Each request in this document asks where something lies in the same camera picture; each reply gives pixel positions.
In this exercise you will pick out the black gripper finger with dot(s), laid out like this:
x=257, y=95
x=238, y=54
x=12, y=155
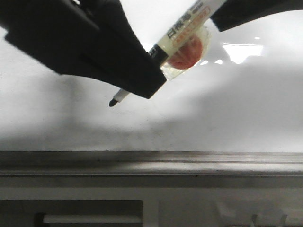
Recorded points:
x=88, y=38
x=234, y=13

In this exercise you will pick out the black and white whiteboard marker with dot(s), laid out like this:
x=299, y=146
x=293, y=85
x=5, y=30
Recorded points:
x=182, y=30

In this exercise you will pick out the red magnet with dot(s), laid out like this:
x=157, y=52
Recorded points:
x=188, y=55

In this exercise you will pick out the white whiteboard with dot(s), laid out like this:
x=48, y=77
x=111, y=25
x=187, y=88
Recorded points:
x=246, y=94

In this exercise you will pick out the grey aluminium whiteboard tray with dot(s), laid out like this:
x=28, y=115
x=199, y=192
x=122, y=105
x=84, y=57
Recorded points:
x=150, y=163

